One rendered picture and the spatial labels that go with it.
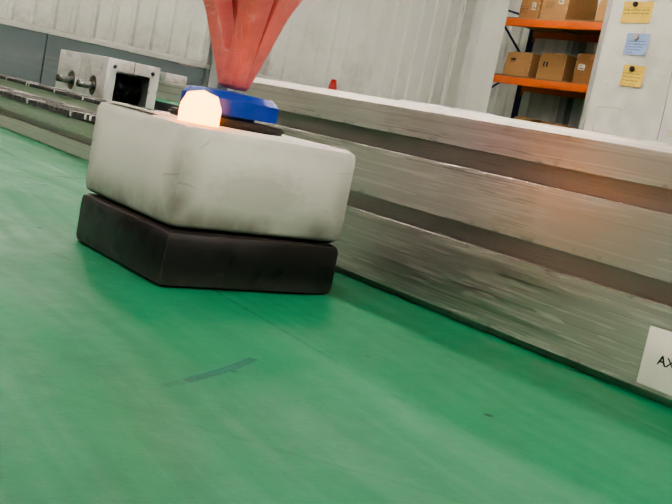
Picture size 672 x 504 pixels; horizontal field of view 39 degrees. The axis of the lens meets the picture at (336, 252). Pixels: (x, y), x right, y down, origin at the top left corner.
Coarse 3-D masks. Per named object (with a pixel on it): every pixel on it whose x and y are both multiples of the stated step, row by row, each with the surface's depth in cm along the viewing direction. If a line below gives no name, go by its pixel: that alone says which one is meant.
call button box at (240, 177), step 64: (128, 128) 37; (192, 128) 34; (256, 128) 37; (128, 192) 36; (192, 192) 34; (256, 192) 36; (320, 192) 37; (128, 256) 36; (192, 256) 35; (256, 256) 36; (320, 256) 38
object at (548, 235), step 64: (320, 128) 49; (384, 128) 43; (448, 128) 40; (512, 128) 37; (384, 192) 43; (448, 192) 40; (512, 192) 37; (576, 192) 36; (640, 192) 34; (384, 256) 43; (448, 256) 40; (512, 256) 38; (576, 256) 36; (640, 256) 32; (512, 320) 37; (576, 320) 34; (640, 320) 32; (640, 384) 32
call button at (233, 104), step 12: (216, 96) 37; (228, 96) 37; (240, 96) 37; (252, 96) 38; (228, 108) 37; (240, 108) 37; (252, 108) 37; (264, 108) 37; (276, 108) 38; (240, 120) 38; (252, 120) 38; (264, 120) 38; (276, 120) 39
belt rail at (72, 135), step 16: (0, 96) 93; (0, 112) 94; (16, 112) 89; (32, 112) 86; (48, 112) 83; (16, 128) 89; (32, 128) 86; (48, 128) 84; (64, 128) 80; (80, 128) 77; (48, 144) 82; (64, 144) 80; (80, 144) 77
